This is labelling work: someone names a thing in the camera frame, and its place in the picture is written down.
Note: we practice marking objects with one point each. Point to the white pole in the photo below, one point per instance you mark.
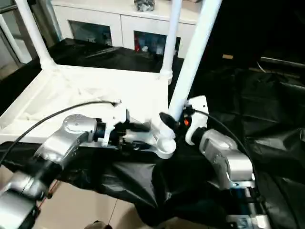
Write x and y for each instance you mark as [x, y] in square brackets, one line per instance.
[12, 40]

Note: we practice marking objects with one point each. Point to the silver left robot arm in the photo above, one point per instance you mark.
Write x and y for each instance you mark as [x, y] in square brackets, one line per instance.
[71, 133]

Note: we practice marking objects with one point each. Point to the black metal bar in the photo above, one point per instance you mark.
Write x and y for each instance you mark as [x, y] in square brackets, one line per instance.
[283, 61]

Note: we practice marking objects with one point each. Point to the black mat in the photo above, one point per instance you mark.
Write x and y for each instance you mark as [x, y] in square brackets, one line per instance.
[155, 186]

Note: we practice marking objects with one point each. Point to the white jar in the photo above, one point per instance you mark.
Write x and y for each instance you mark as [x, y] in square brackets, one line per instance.
[145, 48]

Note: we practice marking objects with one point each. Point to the white glass-door cabinet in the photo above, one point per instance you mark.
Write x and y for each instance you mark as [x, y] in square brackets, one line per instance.
[95, 14]

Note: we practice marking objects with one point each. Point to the black backdrop cloth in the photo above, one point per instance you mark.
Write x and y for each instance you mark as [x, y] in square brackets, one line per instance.
[257, 23]

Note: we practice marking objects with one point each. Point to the white plastic table leg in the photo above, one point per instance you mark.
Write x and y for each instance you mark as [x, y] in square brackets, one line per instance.
[171, 35]
[33, 31]
[197, 47]

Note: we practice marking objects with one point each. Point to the small yellow label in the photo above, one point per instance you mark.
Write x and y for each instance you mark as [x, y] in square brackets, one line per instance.
[227, 56]

